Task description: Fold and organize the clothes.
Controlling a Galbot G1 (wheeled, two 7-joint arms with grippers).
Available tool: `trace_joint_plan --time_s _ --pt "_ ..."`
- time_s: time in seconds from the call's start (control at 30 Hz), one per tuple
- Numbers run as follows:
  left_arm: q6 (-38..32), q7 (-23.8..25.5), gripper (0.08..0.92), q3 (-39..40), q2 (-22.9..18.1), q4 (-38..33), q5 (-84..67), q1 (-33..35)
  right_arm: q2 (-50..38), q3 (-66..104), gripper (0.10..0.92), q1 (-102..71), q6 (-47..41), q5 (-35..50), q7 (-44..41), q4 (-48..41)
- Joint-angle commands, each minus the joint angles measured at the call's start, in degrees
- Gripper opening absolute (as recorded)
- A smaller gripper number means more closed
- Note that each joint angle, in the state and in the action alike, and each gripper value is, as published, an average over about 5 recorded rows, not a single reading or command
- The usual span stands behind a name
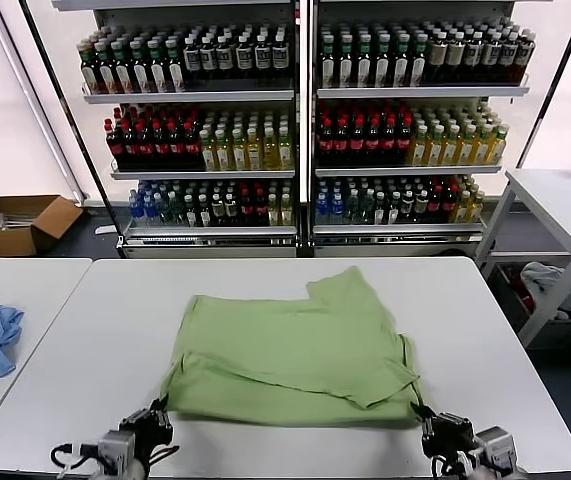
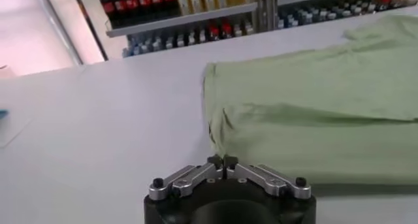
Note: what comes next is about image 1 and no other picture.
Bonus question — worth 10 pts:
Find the white label dark drink bottle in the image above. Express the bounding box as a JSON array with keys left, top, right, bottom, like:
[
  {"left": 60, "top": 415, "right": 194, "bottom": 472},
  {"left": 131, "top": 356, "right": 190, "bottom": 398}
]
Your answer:
[
  {"left": 216, "top": 34, "right": 236, "bottom": 84},
  {"left": 183, "top": 36, "right": 202, "bottom": 84},
  {"left": 271, "top": 31, "right": 290, "bottom": 83},
  {"left": 235, "top": 34, "right": 254, "bottom": 83},
  {"left": 253, "top": 33, "right": 272, "bottom": 83},
  {"left": 464, "top": 32, "right": 485, "bottom": 85},
  {"left": 516, "top": 30, "right": 538, "bottom": 84},
  {"left": 482, "top": 32, "right": 503, "bottom": 85},
  {"left": 199, "top": 35, "right": 218, "bottom": 84},
  {"left": 499, "top": 32, "right": 520, "bottom": 85}
]

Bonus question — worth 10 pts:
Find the small red cap cola bottle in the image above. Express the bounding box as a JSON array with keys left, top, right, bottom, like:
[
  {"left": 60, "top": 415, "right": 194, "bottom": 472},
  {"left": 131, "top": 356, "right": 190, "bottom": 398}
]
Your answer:
[
  {"left": 253, "top": 188, "right": 270, "bottom": 227},
  {"left": 441, "top": 185, "right": 458, "bottom": 224},
  {"left": 427, "top": 185, "right": 443, "bottom": 224},
  {"left": 239, "top": 188, "right": 256, "bottom": 227}
]

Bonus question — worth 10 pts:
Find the clear plastic packet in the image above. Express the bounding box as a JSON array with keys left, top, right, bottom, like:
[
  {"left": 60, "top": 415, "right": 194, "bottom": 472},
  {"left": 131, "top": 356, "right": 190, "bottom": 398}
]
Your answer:
[{"left": 0, "top": 212, "right": 34, "bottom": 233}]

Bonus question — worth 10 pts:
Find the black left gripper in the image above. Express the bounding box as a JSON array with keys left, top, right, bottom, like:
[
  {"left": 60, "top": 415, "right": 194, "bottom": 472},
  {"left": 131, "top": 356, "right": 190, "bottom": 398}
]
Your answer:
[{"left": 120, "top": 398, "right": 174, "bottom": 460}]

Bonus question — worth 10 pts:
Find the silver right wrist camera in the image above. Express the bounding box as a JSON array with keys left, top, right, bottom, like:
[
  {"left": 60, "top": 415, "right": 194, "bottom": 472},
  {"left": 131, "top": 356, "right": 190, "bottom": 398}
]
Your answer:
[{"left": 474, "top": 427, "right": 517, "bottom": 474}]

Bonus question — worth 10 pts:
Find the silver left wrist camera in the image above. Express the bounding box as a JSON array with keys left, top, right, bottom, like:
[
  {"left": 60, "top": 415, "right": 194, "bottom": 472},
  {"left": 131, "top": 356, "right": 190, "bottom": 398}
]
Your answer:
[{"left": 97, "top": 429, "right": 136, "bottom": 476}]

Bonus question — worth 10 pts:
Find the small dark tea bottle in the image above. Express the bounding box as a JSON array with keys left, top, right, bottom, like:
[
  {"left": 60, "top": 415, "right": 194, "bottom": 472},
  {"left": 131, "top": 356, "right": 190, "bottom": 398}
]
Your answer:
[
  {"left": 210, "top": 192, "right": 227, "bottom": 227},
  {"left": 413, "top": 189, "right": 429, "bottom": 224},
  {"left": 398, "top": 189, "right": 415, "bottom": 224},
  {"left": 223, "top": 192, "right": 240, "bottom": 227}
]

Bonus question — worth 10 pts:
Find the black slanted pole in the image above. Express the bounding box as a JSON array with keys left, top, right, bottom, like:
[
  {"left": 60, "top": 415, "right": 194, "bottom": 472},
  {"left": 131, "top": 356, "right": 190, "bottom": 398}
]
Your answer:
[
  {"left": 514, "top": 0, "right": 571, "bottom": 170},
  {"left": 18, "top": 0, "right": 129, "bottom": 260}
]

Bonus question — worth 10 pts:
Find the light green polo shirt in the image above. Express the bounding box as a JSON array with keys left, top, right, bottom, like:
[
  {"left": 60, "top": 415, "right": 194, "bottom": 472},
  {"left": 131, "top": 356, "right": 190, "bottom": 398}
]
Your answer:
[{"left": 158, "top": 267, "right": 424, "bottom": 431}]

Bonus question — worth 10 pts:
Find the open cardboard box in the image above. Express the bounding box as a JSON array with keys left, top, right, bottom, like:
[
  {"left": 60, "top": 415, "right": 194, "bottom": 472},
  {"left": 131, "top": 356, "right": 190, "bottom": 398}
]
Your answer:
[{"left": 0, "top": 193, "right": 85, "bottom": 257}]

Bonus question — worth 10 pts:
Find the small blue water bottle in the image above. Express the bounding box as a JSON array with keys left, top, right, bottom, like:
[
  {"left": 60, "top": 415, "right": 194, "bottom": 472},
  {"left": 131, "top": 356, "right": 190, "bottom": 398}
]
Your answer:
[
  {"left": 314, "top": 192, "right": 331, "bottom": 226},
  {"left": 129, "top": 194, "right": 147, "bottom": 227},
  {"left": 329, "top": 192, "right": 346, "bottom": 226},
  {"left": 143, "top": 194, "right": 161, "bottom": 227}
]

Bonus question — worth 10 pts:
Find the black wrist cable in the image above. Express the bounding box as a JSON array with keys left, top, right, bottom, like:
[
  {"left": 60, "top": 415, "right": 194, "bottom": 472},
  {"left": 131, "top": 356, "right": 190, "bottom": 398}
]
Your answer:
[
  {"left": 428, "top": 447, "right": 471, "bottom": 480},
  {"left": 50, "top": 442, "right": 101, "bottom": 474}
]

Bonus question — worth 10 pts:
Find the green cap dark tea bottle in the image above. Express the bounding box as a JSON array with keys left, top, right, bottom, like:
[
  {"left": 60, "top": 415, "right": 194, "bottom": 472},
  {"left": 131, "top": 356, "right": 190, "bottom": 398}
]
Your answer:
[
  {"left": 393, "top": 33, "right": 413, "bottom": 87},
  {"left": 145, "top": 39, "right": 168, "bottom": 93},
  {"left": 320, "top": 33, "right": 339, "bottom": 87},
  {"left": 338, "top": 33, "right": 357, "bottom": 87},
  {"left": 93, "top": 42, "right": 117, "bottom": 95},
  {"left": 78, "top": 42, "right": 100, "bottom": 95},
  {"left": 128, "top": 40, "right": 151, "bottom": 94},
  {"left": 163, "top": 38, "right": 186, "bottom": 93},
  {"left": 356, "top": 33, "right": 375, "bottom": 87},
  {"left": 411, "top": 33, "right": 429, "bottom": 86},
  {"left": 110, "top": 40, "right": 134, "bottom": 94},
  {"left": 374, "top": 33, "right": 394, "bottom": 87}
]

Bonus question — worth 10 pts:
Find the grey plastic crate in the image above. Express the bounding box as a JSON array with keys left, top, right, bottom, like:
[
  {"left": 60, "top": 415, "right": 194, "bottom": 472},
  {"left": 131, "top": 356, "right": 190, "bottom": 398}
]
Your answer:
[{"left": 494, "top": 262, "right": 571, "bottom": 350}]

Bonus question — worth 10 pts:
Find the white side table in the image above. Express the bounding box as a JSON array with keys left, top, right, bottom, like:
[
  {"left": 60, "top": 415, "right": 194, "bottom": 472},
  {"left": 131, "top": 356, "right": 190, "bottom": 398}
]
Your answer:
[{"left": 474, "top": 168, "right": 571, "bottom": 349}]

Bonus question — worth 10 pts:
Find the dark red cloth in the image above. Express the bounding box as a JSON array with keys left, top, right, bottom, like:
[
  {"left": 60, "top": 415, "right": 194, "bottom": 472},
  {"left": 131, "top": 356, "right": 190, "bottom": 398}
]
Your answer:
[{"left": 507, "top": 272, "right": 535, "bottom": 314}]

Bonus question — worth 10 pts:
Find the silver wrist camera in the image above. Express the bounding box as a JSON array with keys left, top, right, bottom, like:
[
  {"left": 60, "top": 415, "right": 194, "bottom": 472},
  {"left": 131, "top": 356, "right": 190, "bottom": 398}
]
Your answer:
[
  {"left": 474, "top": 427, "right": 517, "bottom": 474},
  {"left": 97, "top": 429, "right": 136, "bottom": 476}
]

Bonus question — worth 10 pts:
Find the grey metal shelf unit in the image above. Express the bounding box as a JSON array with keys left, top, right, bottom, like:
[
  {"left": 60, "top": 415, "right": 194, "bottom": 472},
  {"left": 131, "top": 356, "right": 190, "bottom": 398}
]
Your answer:
[
  {"left": 50, "top": 0, "right": 302, "bottom": 259},
  {"left": 305, "top": 0, "right": 534, "bottom": 257}
]

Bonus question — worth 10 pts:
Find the yellow tea bottle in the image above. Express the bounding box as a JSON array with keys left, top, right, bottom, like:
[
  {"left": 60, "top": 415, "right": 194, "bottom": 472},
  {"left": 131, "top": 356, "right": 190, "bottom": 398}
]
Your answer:
[
  {"left": 231, "top": 128, "right": 249, "bottom": 170},
  {"left": 458, "top": 125, "right": 478, "bottom": 167},
  {"left": 200, "top": 129, "right": 218, "bottom": 170},
  {"left": 474, "top": 125, "right": 494, "bottom": 166},
  {"left": 442, "top": 125, "right": 462, "bottom": 167},
  {"left": 215, "top": 129, "right": 233, "bottom": 170},
  {"left": 247, "top": 127, "right": 265, "bottom": 170},
  {"left": 411, "top": 125, "right": 430, "bottom": 167},
  {"left": 278, "top": 125, "right": 296, "bottom": 169},
  {"left": 489, "top": 125, "right": 510, "bottom": 166},
  {"left": 427, "top": 125, "right": 446, "bottom": 167},
  {"left": 263, "top": 126, "right": 281, "bottom": 170}
]

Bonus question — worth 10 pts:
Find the crumpled white cloth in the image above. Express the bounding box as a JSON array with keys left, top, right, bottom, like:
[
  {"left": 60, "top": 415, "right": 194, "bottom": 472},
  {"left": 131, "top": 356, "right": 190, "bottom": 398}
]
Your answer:
[{"left": 520, "top": 260, "right": 571, "bottom": 312}]

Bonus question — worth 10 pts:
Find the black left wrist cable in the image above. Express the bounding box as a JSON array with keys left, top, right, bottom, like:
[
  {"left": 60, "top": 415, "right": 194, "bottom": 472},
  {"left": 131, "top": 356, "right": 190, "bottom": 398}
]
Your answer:
[{"left": 50, "top": 442, "right": 101, "bottom": 474}]

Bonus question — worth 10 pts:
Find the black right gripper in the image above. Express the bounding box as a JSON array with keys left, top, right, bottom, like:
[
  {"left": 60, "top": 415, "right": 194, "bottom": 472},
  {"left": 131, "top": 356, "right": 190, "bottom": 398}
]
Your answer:
[{"left": 409, "top": 398, "right": 476, "bottom": 459}]

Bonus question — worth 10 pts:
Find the beige label dark drink bottle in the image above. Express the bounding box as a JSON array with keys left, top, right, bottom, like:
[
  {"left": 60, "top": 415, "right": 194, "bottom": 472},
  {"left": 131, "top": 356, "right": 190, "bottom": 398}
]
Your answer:
[
  {"left": 445, "top": 32, "right": 467, "bottom": 85},
  {"left": 427, "top": 32, "right": 449, "bottom": 85}
]

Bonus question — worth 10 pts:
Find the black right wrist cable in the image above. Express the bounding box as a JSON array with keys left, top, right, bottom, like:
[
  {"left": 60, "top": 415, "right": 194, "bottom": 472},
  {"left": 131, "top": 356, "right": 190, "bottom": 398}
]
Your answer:
[{"left": 428, "top": 447, "right": 471, "bottom": 480}]

